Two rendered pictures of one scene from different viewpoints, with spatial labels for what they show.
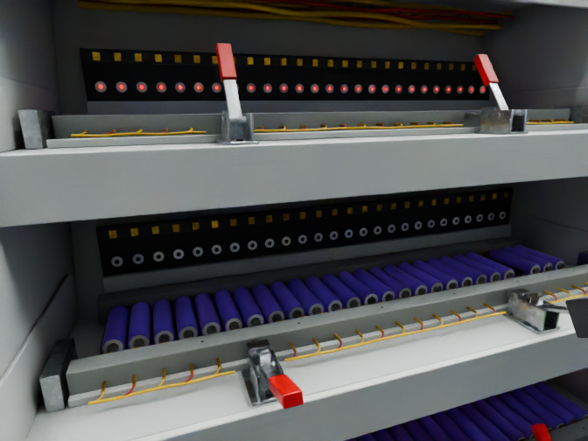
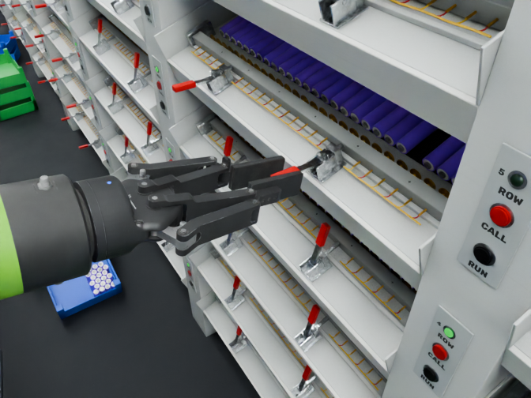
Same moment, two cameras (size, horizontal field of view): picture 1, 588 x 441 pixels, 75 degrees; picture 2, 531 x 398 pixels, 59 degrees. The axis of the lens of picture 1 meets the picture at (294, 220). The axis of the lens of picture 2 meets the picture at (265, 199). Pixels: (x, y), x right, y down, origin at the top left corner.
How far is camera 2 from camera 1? 0.71 m
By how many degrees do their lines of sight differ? 80
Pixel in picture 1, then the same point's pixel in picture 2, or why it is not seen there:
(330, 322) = (254, 80)
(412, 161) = (259, 11)
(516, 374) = not seen: hidden behind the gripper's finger
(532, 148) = (332, 45)
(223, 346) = (224, 59)
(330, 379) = (231, 102)
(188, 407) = (202, 73)
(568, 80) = not seen: outside the picture
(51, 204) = not seen: outside the picture
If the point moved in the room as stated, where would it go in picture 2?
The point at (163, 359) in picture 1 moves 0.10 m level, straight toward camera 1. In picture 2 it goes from (210, 50) to (156, 65)
